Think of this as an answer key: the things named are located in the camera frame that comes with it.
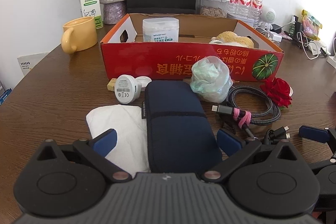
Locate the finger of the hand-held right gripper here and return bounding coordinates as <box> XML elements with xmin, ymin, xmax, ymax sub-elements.
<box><xmin>299</xmin><ymin>125</ymin><xmax>336</xmax><ymax>151</ymax></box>
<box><xmin>310</xmin><ymin>157</ymin><xmax>336</xmax><ymax>171</ymax></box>

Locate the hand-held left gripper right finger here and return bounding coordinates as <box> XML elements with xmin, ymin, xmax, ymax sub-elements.
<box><xmin>202</xmin><ymin>129</ymin><xmax>306</xmax><ymax>184</ymax></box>

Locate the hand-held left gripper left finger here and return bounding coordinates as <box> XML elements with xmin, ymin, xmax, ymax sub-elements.
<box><xmin>31</xmin><ymin>128</ymin><xmax>133</xmax><ymax>184</ymax></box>

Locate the white tissue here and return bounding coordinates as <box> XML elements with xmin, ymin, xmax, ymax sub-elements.
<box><xmin>86</xmin><ymin>105</ymin><xmax>151</xmax><ymax>178</ymax></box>

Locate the grey braided cable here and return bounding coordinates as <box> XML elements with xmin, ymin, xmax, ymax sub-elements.
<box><xmin>212</xmin><ymin>86</ymin><xmax>281</xmax><ymax>139</ymax></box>

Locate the black cable bundle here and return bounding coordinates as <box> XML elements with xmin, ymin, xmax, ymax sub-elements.
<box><xmin>262</xmin><ymin>126</ymin><xmax>291</xmax><ymax>146</ymax></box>

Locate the navy fabric pouch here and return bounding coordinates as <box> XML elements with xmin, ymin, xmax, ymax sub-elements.
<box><xmin>141</xmin><ymin>80</ymin><xmax>223</xmax><ymax>173</ymax></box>

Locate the red artificial rose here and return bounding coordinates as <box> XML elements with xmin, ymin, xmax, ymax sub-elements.
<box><xmin>260</xmin><ymin>77</ymin><xmax>293</xmax><ymax>109</ymax></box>

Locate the green plastic bag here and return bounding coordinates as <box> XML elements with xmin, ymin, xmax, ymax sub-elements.
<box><xmin>190</xmin><ymin>55</ymin><xmax>233</xmax><ymax>103</ymax></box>

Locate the red cardboard box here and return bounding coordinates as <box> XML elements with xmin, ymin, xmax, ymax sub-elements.
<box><xmin>100</xmin><ymin>13</ymin><xmax>285</xmax><ymax>82</ymax></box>

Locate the white yellow plush sheep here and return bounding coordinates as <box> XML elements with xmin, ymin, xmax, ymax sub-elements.
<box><xmin>209</xmin><ymin>31</ymin><xmax>255</xmax><ymax>48</ymax></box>

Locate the clear cotton swab box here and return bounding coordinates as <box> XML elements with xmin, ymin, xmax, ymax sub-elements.
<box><xmin>142</xmin><ymin>17</ymin><xmax>180</xmax><ymax>43</ymax></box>

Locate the white round device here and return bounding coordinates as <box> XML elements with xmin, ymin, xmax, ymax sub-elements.
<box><xmin>114</xmin><ymin>74</ymin><xmax>143</xmax><ymax>104</ymax></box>

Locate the small white cap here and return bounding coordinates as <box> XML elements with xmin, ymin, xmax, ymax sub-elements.
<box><xmin>135</xmin><ymin>76</ymin><xmax>152</xmax><ymax>88</ymax></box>

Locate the white face mask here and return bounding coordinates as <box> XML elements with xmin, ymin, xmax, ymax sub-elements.
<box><xmin>307</xmin><ymin>40</ymin><xmax>327</xmax><ymax>55</ymax></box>

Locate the white charger block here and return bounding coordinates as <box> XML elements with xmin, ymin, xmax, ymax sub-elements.
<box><xmin>268</xmin><ymin>31</ymin><xmax>282</xmax><ymax>42</ymax></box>

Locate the black upright device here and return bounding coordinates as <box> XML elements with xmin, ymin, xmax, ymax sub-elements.
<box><xmin>290</xmin><ymin>15</ymin><xmax>302</xmax><ymax>42</ymax></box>

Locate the white labelled box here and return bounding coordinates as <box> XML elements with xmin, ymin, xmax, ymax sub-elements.
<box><xmin>17</xmin><ymin>53</ymin><xmax>49</xmax><ymax>77</ymax></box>

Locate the yellow snack packet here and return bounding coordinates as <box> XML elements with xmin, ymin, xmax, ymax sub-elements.
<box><xmin>301</xmin><ymin>9</ymin><xmax>323</xmax><ymax>41</ymax></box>

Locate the yellow mug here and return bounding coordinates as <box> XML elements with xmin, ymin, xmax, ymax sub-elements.
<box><xmin>61</xmin><ymin>17</ymin><xmax>98</xmax><ymax>54</ymax></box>

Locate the white robot toy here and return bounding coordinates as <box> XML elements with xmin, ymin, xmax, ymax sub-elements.
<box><xmin>259</xmin><ymin>6</ymin><xmax>277</xmax><ymax>30</ymax></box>

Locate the clear seed container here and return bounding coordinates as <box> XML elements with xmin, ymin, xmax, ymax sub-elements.
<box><xmin>197</xmin><ymin>0</ymin><xmax>231</xmax><ymax>18</ymax></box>

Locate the white charging cable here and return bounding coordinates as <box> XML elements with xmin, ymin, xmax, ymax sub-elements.
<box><xmin>301</xmin><ymin>32</ymin><xmax>319</xmax><ymax>60</ymax></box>

